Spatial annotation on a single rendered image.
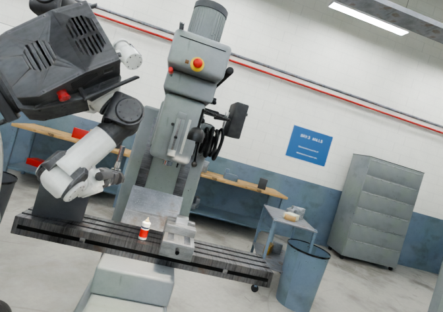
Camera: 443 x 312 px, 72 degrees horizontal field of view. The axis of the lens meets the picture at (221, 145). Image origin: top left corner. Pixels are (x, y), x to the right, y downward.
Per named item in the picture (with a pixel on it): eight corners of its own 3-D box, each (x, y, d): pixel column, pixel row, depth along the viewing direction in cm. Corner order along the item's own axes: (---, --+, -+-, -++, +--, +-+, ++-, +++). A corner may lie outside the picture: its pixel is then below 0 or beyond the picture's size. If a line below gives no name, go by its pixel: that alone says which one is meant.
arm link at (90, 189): (91, 195, 123) (74, 200, 109) (84, 174, 123) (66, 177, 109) (106, 190, 123) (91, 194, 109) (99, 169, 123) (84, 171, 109)
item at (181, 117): (174, 157, 141) (186, 113, 141) (165, 154, 140) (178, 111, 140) (174, 156, 145) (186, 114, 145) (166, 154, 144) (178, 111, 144)
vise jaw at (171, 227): (194, 239, 149) (196, 231, 149) (164, 231, 147) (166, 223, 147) (193, 234, 155) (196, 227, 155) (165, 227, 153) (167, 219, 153)
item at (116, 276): (168, 308, 132) (176, 282, 132) (87, 293, 127) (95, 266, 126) (169, 259, 182) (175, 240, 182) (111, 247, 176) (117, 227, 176)
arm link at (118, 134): (117, 141, 93) (149, 113, 99) (95, 120, 92) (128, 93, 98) (115, 149, 103) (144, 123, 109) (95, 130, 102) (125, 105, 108)
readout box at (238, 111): (241, 140, 180) (251, 105, 179) (227, 135, 178) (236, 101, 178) (234, 138, 199) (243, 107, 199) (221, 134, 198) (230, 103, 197)
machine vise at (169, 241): (190, 262, 137) (197, 239, 137) (158, 254, 135) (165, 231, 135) (189, 236, 172) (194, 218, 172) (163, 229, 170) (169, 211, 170)
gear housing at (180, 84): (212, 103, 143) (218, 83, 143) (162, 88, 139) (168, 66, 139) (205, 108, 176) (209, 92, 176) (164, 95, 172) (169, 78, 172)
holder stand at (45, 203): (82, 222, 146) (93, 183, 146) (31, 214, 139) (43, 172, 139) (84, 214, 158) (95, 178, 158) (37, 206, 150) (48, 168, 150)
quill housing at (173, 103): (189, 167, 146) (207, 103, 146) (147, 155, 143) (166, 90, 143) (187, 162, 165) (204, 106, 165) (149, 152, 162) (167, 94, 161)
